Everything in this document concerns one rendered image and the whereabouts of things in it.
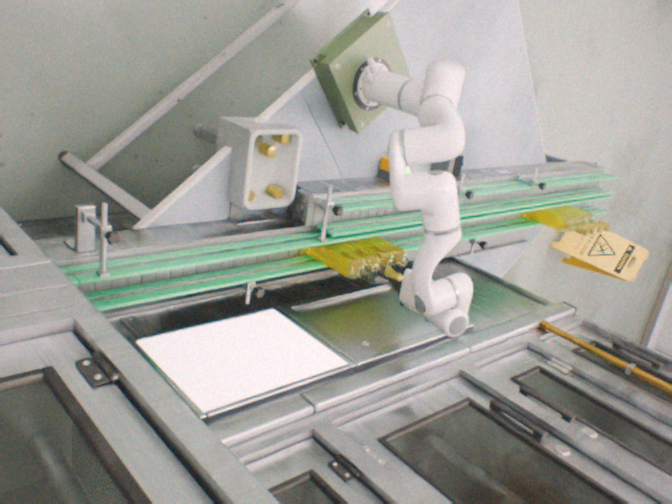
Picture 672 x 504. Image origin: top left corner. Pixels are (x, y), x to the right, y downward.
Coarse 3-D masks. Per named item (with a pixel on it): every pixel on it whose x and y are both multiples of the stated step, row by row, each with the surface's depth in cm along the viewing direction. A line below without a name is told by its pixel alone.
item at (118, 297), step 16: (592, 208) 303; (496, 224) 253; (512, 224) 258; (528, 224) 260; (400, 240) 218; (416, 240) 221; (304, 256) 191; (224, 272) 171; (240, 272) 173; (256, 272) 175; (272, 272) 176; (288, 272) 178; (128, 288) 154; (144, 288) 156; (160, 288) 157; (176, 288) 158; (192, 288) 159; (208, 288) 162; (96, 304) 144; (112, 304) 145; (128, 304) 148
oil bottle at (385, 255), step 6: (354, 240) 193; (360, 240) 193; (366, 240) 194; (366, 246) 189; (372, 246) 190; (378, 246) 191; (378, 252) 186; (384, 252) 187; (390, 252) 188; (384, 258) 185; (390, 258) 186; (384, 264) 185
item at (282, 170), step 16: (272, 144) 183; (288, 144) 183; (256, 160) 181; (272, 160) 185; (288, 160) 184; (256, 176) 183; (272, 176) 187; (288, 176) 185; (256, 192) 185; (288, 192) 186; (256, 208) 178
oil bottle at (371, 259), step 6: (348, 246) 188; (354, 246) 188; (360, 246) 189; (360, 252) 185; (366, 252) 185; (372, 252) 186; (366, 258) 182; (372, 258) 182; (378, 258) 183; (366, 264) 181; (372, 264) 181; (372, 270) 182
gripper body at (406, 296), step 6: (408, 270) 168; (408, 276) 168; (402, 282) 170; (408, 282) 168; (402, 288) 171; (408, 288) 167; (402, 294) 171; (408, 294) 168; (402, 300) 171; (408, 300) 168; (414, 300) 165; (408, 306) 168; (414, 306) 165
